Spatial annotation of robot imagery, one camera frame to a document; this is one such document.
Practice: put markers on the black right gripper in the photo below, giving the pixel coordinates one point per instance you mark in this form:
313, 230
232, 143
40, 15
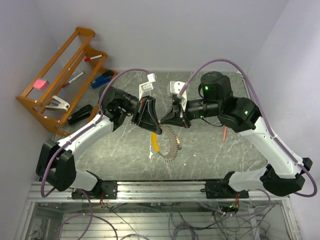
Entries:
177, 116

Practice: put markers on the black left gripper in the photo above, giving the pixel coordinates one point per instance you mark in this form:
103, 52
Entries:
145, 115

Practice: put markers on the large keyring with yellow handle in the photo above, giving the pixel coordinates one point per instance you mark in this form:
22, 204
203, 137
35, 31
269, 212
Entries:
174, 144

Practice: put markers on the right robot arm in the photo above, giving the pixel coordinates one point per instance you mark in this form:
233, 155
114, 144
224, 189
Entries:
283, 174

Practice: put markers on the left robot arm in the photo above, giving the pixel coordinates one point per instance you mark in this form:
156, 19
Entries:
57, 160

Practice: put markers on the orange pencil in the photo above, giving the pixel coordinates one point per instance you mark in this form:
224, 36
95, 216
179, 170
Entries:
225, 133

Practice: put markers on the blue stapler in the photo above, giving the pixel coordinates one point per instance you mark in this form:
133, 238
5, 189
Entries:
103, 79

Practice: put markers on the black stapler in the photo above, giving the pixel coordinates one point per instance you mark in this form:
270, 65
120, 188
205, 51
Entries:
82, 114

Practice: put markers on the brown tipped marker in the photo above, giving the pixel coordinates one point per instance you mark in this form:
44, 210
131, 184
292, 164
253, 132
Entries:
73, 79

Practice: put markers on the red capped marker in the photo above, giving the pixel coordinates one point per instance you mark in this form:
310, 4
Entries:
88, 59

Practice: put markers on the white stapler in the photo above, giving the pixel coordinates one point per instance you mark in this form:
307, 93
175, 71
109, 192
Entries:
57, 104

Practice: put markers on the orange wooden rack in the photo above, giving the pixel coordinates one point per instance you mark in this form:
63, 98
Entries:
67, 62

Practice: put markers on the pink eraser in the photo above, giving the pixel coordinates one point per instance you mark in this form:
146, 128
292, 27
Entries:
40, 84

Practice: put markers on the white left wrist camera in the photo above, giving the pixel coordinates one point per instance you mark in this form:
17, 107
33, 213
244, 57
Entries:
146, 87

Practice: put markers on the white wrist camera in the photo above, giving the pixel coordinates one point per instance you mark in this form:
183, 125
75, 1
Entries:
146, 87
179, 89

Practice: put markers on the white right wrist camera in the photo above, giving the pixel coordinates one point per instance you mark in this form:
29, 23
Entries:
179, 89

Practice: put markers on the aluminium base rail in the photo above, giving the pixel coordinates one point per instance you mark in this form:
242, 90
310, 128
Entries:
136, 192

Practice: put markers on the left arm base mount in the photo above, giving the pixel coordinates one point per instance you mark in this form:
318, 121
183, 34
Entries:
96, 189

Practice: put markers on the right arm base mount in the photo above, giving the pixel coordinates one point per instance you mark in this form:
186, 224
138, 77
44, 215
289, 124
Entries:
220, 189

